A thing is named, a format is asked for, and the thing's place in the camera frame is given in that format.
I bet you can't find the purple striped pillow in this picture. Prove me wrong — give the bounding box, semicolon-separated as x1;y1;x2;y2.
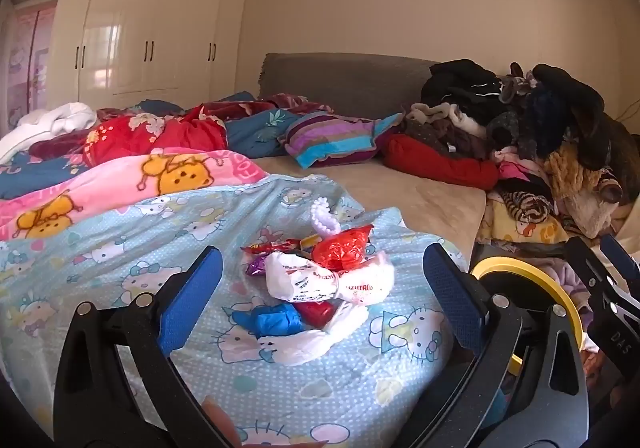
280;112;403;169

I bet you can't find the blue leaf print quilt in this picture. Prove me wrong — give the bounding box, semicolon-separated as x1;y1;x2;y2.
135;90;313;160

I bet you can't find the blue plastic bag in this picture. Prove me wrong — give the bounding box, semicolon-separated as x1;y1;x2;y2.
231;303;307;340

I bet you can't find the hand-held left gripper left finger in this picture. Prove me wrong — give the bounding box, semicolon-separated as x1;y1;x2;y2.
52;244;236;448

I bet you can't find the pile of clothes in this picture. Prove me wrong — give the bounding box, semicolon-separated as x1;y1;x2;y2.
402;59;640;249

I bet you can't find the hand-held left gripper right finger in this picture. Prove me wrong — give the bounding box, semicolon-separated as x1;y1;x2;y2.
395;242;591;448

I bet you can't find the white wardrobe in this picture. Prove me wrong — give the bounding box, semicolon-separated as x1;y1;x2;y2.
7;0;252;116

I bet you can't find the beige bed sheet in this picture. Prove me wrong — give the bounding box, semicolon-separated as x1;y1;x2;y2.
250;155;488;269

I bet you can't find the yellow rimmed bin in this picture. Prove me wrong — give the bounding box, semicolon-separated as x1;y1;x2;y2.
470;258;583;379

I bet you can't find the blue cat print blanket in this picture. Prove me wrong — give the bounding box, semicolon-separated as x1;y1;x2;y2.
0;175;473;448

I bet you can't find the white pleated paper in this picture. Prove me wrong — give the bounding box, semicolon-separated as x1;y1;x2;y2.
310;198;343;235

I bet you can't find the white printed plastic bag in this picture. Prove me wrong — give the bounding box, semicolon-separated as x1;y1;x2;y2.
264;250;396;305

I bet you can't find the white cloth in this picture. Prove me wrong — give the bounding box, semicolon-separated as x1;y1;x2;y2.
0;102;97;164

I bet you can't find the pink bear print blanket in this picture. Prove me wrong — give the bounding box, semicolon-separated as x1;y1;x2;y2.
0;148;271;241

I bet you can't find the light purple fleece cloth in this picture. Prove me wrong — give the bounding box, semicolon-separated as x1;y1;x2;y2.
547;255;591;309

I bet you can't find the red snack wrapper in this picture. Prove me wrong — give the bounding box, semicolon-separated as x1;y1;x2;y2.
241;238;302;255

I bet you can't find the plain white plastic bag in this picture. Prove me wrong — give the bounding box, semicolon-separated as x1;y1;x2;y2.
257;302;371;368

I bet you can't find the red tube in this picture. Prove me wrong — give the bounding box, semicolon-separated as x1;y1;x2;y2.
294;300;337;329

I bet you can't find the red floral quilt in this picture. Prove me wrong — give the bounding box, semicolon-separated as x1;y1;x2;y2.
82;105;228;166

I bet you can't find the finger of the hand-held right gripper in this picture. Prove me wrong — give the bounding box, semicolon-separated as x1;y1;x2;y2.
565;235;640;371
599;233;640;290

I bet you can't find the grey headboard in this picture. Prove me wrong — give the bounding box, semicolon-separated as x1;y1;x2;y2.
257;53;441;121

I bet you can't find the person's left hand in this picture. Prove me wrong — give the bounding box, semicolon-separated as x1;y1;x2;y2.
201;395;330;448

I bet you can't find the red garment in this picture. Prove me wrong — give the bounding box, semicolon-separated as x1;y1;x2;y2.
382;134;501;189

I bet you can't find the purple foil snack wrapper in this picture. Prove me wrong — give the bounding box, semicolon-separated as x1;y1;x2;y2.
245;253;275;277

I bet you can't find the red plastic bag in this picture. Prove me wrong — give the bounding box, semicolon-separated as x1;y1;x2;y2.
312;224;376;274

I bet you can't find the dark red floral blanket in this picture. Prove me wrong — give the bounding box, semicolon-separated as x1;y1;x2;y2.
200;95;333;121

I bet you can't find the pink printed door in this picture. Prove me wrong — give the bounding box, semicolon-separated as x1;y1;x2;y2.
0;5;56;129

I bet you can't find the yellow printed blanket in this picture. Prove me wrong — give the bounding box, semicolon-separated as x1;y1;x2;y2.
487;193;571;244

